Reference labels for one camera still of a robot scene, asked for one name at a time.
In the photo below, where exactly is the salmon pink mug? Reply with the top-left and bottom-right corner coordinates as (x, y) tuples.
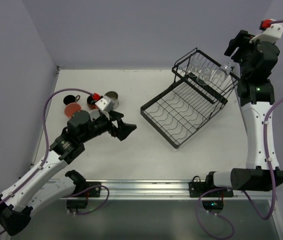
(89, 109), (102, 122)

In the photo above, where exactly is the white brown ceramic cup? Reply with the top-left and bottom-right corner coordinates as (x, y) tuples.
(105, 91), (119, 110)

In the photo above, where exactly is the orange ceramic mug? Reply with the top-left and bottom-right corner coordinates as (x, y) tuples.
(86, 95), (98, 110)

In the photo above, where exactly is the clear wine glass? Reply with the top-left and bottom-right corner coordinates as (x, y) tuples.
(196, 67), (212, 86)
(187, 58), (202, 77)
(210, 61), (233, 87)

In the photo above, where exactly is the pink tall tumbler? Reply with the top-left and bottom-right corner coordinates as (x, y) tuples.
(64, 102), (82, 119)

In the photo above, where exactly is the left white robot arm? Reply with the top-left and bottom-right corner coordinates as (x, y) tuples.
(0, 110), (137, 236)

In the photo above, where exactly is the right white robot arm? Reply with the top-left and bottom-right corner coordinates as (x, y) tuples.
(205, 24), (283, 192)

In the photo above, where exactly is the left black controller box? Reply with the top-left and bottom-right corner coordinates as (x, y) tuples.
(66, 199), (88, 212)

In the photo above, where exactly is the black controller box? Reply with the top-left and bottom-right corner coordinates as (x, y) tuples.
(66, 199), (88, 212)
(202, 200), (224, 212)

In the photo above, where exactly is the right black controller box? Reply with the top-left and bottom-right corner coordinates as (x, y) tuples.
(202, 200), (224, 212)

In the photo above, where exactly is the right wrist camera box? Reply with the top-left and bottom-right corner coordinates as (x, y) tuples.
(249, 19), (283, 44)

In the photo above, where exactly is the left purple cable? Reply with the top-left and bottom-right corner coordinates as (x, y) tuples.
(0, 88), (110, 240)

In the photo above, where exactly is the black wire dish rack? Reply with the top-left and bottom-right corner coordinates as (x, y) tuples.
(140, 48), (239, 149)

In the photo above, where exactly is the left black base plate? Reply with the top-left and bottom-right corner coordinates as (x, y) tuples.
(56, 181), (101, 198)

